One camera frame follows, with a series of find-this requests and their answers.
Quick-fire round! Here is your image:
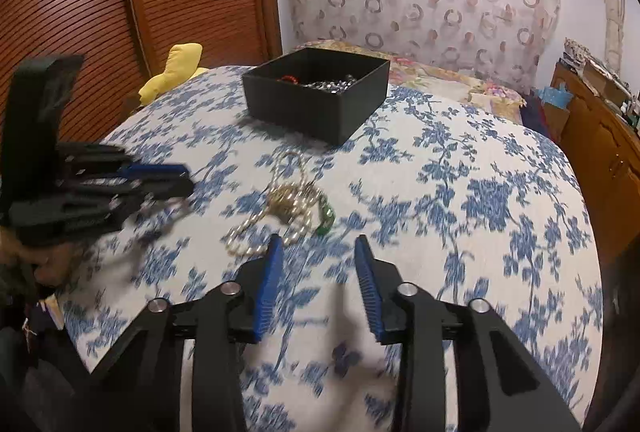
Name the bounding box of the beige window curtain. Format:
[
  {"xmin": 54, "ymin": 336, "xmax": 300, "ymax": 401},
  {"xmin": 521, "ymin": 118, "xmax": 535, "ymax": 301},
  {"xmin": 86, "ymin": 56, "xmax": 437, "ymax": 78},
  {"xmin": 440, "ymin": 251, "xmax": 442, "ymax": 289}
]
[{"xmin": 602, "ymin": 0, "xmax": 628, "ymax": 77}]

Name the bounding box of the stack of papers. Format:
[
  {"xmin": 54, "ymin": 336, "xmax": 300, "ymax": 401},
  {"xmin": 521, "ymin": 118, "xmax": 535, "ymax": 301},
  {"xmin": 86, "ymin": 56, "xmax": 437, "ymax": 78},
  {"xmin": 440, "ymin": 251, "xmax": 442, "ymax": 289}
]
[{"xmin": 562, "ymin": 36, "xmax": 601, "ymax": 67}]

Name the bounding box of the floral bed blanket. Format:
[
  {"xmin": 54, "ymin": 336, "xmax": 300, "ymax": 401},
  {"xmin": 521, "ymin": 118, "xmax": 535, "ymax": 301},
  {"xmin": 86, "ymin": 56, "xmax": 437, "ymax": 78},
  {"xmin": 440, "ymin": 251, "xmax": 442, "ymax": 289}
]
[{"xmin": 292, "ymin": 39, "xmax": 526, "ymax": 110}]

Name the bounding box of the white pearl necklace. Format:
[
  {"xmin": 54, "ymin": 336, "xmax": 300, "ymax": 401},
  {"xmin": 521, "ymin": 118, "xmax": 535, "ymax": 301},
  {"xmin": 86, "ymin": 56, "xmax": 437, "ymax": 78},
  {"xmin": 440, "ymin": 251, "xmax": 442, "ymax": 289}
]
[{"xmin": 222, "ymin": 151, "xmax": 323, "ymax": 257}]

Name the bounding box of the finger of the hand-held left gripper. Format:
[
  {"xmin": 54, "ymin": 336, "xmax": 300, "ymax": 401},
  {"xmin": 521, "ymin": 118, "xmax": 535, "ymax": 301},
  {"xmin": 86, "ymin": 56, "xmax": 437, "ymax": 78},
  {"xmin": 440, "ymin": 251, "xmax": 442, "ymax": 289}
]
[
  {"xmin": 75, "ymin": 176, "xmax": 196, "ymax": 215},
  {"xmin": 57, "ymin": 142, "xmax": 191, "ymax": 181}
]

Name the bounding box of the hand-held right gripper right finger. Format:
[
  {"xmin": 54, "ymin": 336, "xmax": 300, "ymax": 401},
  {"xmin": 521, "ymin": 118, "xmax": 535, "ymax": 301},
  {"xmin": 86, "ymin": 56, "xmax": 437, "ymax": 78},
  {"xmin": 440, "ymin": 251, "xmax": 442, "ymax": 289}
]
[{"xmin": 354, "ymin": 234, "xmax": 583, "ymax": 432}]

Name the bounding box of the black square box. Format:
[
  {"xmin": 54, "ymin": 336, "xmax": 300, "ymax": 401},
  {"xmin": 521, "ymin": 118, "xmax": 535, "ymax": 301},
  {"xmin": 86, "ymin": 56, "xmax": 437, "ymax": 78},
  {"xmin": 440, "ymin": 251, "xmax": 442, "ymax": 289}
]
[{"xmin": 242, "ymin": 46, "xmax": 391, "ymax": 147}]

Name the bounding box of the flat cardboard box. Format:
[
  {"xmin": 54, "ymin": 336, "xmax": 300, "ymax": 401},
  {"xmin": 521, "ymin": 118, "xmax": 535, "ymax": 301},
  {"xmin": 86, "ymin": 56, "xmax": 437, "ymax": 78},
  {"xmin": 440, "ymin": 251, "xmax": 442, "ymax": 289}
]
[{"xmin": 582, "ymin": 59, "xmax": 631, "ymax": 107}]

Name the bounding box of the wooden sideboard cabinet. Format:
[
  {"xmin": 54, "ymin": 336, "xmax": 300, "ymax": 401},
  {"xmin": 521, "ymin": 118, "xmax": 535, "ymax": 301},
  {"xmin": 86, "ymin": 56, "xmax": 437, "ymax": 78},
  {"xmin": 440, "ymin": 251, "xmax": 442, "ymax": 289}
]
[{"xmin": 550, "ymin": 62, "xmax": 640, "ymax": 263}]

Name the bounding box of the blue floral tablecloth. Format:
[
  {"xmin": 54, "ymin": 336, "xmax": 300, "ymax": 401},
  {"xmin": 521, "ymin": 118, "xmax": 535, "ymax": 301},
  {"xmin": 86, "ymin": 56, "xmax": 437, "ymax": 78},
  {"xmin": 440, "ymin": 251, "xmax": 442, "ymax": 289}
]
[{"xmin": 55, "ymin": 64, "xmax": 603, "ymax": 432}]

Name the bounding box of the green stone pendant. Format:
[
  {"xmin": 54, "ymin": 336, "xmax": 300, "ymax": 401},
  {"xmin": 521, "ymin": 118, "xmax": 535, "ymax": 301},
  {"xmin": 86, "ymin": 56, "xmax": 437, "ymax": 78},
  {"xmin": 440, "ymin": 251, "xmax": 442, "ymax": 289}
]
[{"xmin": 315, "ymin": 197, "xmax": 335, "ymax": 235}]

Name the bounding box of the cardboard box with blue paper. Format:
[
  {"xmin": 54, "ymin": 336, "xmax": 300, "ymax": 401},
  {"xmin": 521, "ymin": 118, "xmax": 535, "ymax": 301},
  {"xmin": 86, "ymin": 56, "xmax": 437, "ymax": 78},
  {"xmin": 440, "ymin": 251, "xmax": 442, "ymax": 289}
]
[{"xmin": 537, "ymin": 82, "xmax": 573, "ymax": 137}]

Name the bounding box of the dark blue bedspread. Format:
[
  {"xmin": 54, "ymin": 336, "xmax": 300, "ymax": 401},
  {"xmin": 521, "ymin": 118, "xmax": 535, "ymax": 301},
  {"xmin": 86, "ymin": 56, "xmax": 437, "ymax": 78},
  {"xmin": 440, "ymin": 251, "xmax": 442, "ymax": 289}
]
[{"xmin": 520, "ymin": 96, "xmax": 561, "ymax": 143}]

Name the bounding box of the yellow plush toy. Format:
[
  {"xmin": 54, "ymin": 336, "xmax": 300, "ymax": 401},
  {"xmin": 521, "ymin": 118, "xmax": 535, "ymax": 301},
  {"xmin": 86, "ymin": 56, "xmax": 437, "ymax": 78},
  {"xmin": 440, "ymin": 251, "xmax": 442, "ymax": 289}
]
[{"xmin": 138, "ymin": 43, "xmax": 208, "ymax": 106}]

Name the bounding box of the person's left hand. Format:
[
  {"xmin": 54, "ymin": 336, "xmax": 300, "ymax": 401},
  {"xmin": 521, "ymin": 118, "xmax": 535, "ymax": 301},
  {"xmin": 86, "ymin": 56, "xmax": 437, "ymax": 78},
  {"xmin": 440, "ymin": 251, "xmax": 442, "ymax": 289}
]
[{"xmin": 0, "ymin": 232, "xmax": 78, "ymax": 287}]

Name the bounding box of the purple crystal bead strand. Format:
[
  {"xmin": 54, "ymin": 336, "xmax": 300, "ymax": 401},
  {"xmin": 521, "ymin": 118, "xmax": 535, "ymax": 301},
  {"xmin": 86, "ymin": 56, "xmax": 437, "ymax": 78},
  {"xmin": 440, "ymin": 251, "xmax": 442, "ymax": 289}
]
[{"xmin": 300, "ymin": 74, "xmax": 358, "ymax": 93}]

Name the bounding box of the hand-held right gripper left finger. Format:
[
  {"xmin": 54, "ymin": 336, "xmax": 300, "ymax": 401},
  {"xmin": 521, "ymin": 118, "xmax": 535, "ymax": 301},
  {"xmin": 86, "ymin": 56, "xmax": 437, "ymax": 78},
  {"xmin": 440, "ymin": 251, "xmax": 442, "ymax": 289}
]
[{"xmin": 86, "ymin": 234, "xmax": 286, "ymax": 432}]

